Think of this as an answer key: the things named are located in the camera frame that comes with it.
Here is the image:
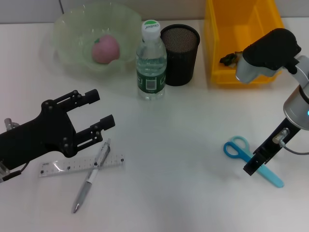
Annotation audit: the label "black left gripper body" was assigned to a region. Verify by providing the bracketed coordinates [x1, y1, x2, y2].
[0, 99, 78, 171]

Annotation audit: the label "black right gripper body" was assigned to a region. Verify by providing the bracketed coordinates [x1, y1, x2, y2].
[252, 117, 302, 160]

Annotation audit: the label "blue scissors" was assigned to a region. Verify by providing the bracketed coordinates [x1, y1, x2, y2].
[223, 135, 285, 189]

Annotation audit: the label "silver white ballpoint pen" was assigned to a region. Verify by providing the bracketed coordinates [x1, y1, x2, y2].
[73, 138, 112, 214]

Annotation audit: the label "pink peach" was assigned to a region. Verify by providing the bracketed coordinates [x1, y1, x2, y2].
[91, 35, 120, 64]

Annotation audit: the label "clear green-label water bottle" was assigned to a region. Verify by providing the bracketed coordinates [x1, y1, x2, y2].
[136, 19, 168, 101]

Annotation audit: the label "green plastic wrapper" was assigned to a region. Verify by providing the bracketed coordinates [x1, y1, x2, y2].
[219, 50, 244, 68]

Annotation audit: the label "clear plastic ruler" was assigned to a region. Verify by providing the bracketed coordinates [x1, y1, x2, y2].
[38, 151, 126, 178]

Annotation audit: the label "pale green fruit plate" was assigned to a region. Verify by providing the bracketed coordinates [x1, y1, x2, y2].
[40, 2, 143, 79]

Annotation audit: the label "black mesh pen holder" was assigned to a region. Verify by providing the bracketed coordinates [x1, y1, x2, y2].
[159, 24, 200, 87]

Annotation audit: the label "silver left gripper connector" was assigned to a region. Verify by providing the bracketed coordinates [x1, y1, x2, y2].
[4, 117, 20, 131]

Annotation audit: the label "yellow plastic bin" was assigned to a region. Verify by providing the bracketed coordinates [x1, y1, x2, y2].
[202, 0, 289, 87]

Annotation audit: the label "grey right gripper cable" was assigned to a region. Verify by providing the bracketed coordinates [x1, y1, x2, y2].
[272, 128, 309, 156]

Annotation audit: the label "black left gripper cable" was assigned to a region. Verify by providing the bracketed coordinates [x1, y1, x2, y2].
[0, 163, 30, 184]

